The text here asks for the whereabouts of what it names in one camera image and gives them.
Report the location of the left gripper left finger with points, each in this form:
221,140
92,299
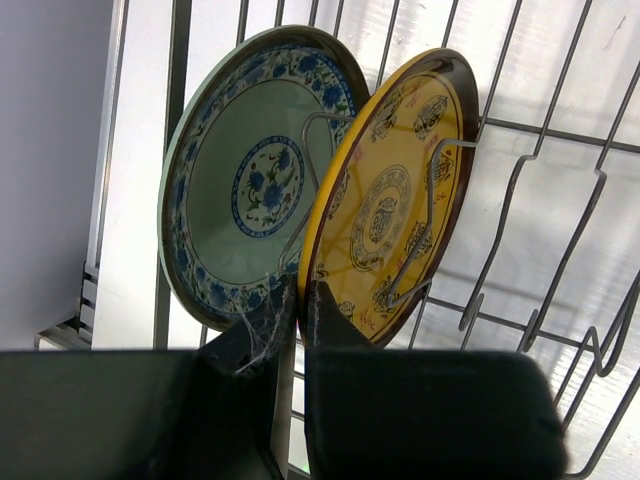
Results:
209,413

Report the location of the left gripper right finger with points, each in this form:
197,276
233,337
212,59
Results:
373,413

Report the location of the amber brown small plate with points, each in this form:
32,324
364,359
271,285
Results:
390,199

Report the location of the blue floral celadon plate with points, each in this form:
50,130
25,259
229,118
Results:
243,165

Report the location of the wire dish rack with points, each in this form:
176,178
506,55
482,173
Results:
545,255

